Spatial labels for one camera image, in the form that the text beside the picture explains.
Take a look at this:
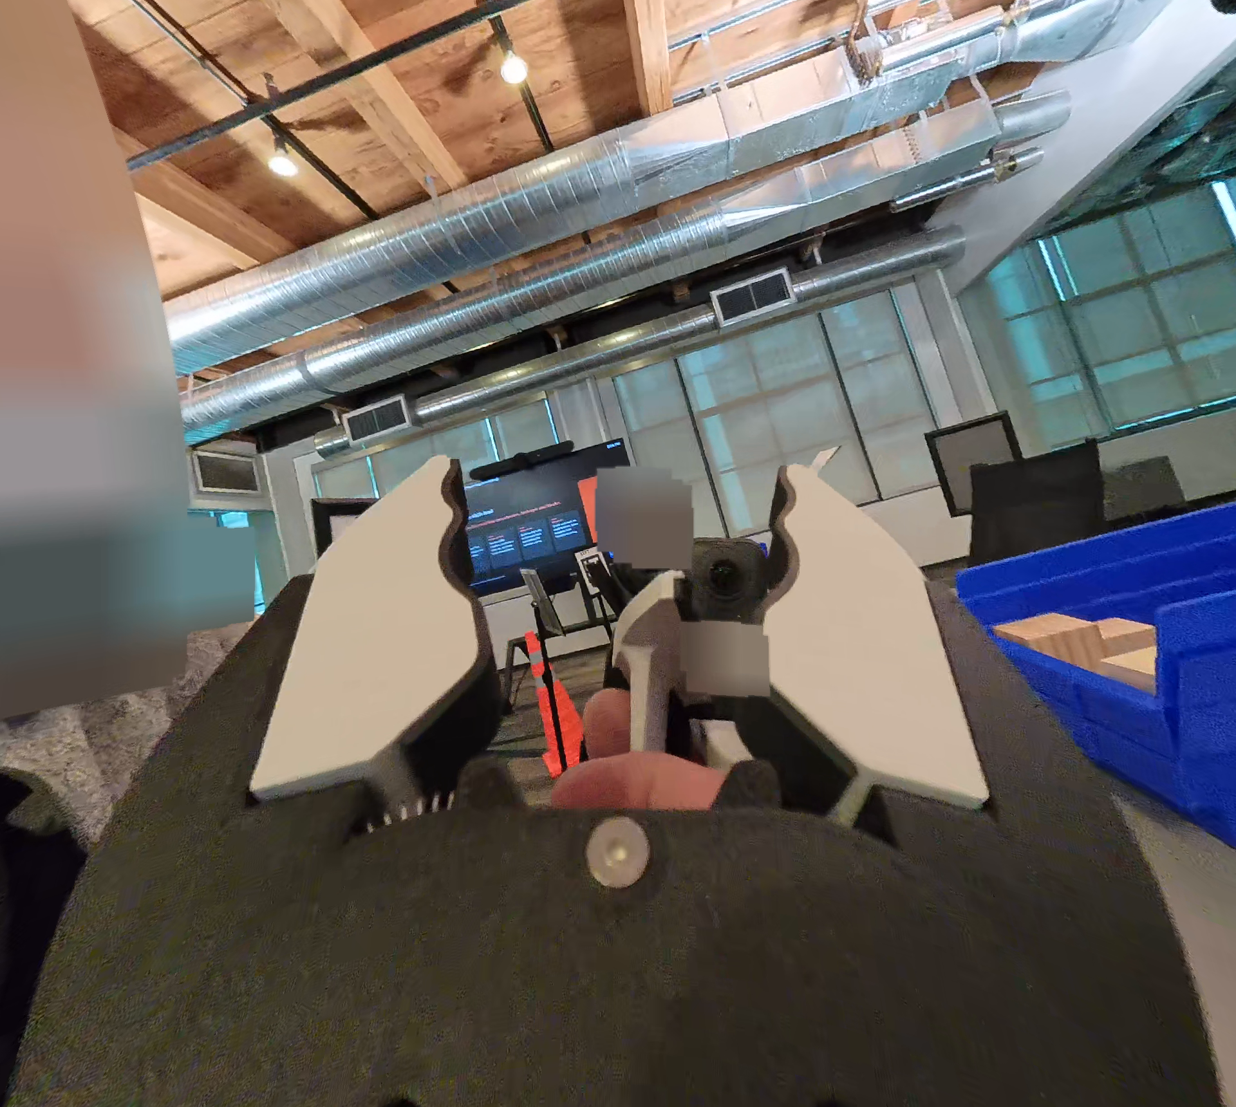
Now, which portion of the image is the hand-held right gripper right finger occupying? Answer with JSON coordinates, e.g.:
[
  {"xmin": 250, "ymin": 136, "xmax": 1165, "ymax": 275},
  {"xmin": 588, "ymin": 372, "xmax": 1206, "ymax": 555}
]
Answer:
[{"xmin": 739, "ymin": 462, "xmax": 994, "ymax": 830}]

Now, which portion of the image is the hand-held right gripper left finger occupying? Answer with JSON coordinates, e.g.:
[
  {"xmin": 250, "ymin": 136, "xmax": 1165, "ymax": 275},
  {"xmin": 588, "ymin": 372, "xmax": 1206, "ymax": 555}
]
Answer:
[{"xmin": 250, "ymin": 455, "xmax": 509, "ymax": 823}]

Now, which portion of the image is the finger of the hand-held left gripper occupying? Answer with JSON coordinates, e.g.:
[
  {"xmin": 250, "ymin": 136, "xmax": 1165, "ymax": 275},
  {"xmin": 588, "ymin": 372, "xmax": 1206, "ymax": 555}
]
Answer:
[{"xmin": 617, "ymin": 573, "xmax": 692, "ymax": 753}]

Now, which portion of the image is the large pale wooden cube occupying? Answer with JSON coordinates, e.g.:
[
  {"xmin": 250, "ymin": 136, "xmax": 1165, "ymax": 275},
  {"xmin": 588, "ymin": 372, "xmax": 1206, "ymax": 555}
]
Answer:
[{"xmin": 994, "ymin": 613, "xmax": 1106, "ymax": 676}]

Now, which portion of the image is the blue plastic bin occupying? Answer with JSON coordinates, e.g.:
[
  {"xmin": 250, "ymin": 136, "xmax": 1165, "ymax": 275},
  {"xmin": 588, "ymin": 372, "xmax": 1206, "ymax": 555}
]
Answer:
[{"xmin": 956, "ymin": 503, "xmax": 1236, "ymax": 832}]

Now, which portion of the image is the small yellowish wooden cube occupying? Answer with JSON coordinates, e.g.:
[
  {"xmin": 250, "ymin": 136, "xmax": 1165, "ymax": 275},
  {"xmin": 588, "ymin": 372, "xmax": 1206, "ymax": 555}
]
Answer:
[{"xmin": 1097, "ymin": 616, "xmax": 1160, "ymax": 695}]

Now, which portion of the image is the person's left hand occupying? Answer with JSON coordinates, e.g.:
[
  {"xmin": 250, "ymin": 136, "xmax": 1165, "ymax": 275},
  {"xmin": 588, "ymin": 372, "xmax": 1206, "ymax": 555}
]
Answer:
[{"xmin": 550, "ymin": 690, "xmax": 732, "ymax": 814}]

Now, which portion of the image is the black framed panel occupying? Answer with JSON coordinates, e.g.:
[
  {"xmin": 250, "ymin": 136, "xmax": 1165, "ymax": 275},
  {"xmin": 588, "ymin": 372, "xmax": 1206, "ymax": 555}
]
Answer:
[
  {"xmin": 310, "ymin": 496, "xmax": 380, "ymax": 582},
  {"xmin": 924, "ymin": 411, "xmax": 1025, "ymax": 519}
]

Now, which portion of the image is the orange traffic cone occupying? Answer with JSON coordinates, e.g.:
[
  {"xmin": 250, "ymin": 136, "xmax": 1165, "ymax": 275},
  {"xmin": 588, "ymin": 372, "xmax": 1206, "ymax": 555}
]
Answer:
[{"xmin": 522, "ymin": 632, "xmax": 588, "ymax": 778}]

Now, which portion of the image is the small floor sign stand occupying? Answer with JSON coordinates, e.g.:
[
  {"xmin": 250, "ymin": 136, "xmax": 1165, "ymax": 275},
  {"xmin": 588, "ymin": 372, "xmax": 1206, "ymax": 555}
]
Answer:
[{"xmin": 520, "ymin": 566, "xmax": 574, "ymax": 640}]

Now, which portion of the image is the black high back chair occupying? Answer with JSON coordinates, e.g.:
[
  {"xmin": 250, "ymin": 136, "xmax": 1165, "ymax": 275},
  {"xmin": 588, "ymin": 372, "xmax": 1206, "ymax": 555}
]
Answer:
[{"xmin": 969, "ymin": 438, "xmax": 1106, "ymax": 566}]

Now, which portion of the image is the person's grey sweater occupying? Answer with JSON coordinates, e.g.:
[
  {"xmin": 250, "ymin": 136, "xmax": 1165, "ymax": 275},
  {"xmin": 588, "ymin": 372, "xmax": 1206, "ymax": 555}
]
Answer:
[{"xmin": 0, "ymin": 629, "xmax": 258, "ymax": 848}]

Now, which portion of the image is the black ceiling pipe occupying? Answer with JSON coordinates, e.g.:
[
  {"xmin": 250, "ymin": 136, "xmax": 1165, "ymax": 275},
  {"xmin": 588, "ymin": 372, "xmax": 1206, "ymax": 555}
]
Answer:
[{"xmin": 127, "ymin": 0, "xmax": 881, "ymax": 172}]

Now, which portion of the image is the wall television screen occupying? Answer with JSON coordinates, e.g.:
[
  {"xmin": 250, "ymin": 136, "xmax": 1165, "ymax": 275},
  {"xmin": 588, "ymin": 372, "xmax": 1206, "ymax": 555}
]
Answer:
[{"xmin": 462, "ymin": 438, "xmax": 631, "ymax": 595}]

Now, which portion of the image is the duct vent grille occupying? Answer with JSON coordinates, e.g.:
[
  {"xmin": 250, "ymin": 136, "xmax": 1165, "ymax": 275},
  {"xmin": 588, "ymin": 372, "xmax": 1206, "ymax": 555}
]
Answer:
[
  {"xmin": 710, "ymin": 268, "xmax": 797, "ymax": 327},
  {"xmin": 342, "ymin": 395, "xmax": 414, "ymax": 444},
  {"xmin": 191, "ymin": 449, "xmax": 265, "ymax": 494}
]

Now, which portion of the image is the thin silver spiral duct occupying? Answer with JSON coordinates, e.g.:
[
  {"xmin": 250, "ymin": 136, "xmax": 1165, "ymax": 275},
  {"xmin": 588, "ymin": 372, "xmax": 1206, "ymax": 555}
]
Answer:
[{"xmin": 179, "ymin": 223, "xmax": 967, "ymax": 451}]

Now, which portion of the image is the large silver spiral duct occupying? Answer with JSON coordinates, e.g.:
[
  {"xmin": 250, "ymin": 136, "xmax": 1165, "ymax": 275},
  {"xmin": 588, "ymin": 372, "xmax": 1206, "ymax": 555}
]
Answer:
[{"xmin": 164, "ymin": 92, "xmax": 1073, "ymax": 377}]

